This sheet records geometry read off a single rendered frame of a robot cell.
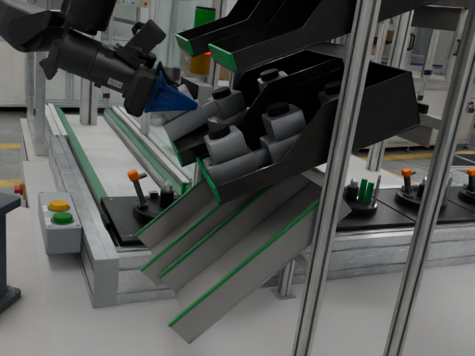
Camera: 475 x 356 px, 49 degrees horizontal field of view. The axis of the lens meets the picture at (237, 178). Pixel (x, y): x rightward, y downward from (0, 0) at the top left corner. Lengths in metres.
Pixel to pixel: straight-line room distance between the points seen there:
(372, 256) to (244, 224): 0.53
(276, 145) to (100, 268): 0.45
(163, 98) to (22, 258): 0.59
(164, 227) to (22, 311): 0.30
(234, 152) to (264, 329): 0.44
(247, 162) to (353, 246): 0.60
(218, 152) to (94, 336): 0.44
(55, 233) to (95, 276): 0.16
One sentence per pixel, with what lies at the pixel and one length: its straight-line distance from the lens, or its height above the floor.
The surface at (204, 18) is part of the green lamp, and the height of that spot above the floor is 1.39.
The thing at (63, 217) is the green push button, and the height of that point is 0.97.
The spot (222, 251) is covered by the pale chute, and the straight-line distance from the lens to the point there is 0.81.
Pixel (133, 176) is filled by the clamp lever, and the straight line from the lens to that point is 1.11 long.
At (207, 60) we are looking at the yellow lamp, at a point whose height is 1.30.
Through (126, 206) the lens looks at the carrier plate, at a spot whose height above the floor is 0.97.
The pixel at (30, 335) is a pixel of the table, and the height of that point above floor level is 0.86.
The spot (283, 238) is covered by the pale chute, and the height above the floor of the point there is 1.14.
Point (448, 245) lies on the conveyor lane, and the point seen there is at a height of 0.92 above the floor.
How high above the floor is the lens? 1.41
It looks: 18 degrees down
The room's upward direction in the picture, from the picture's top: 8 degrees clockwise
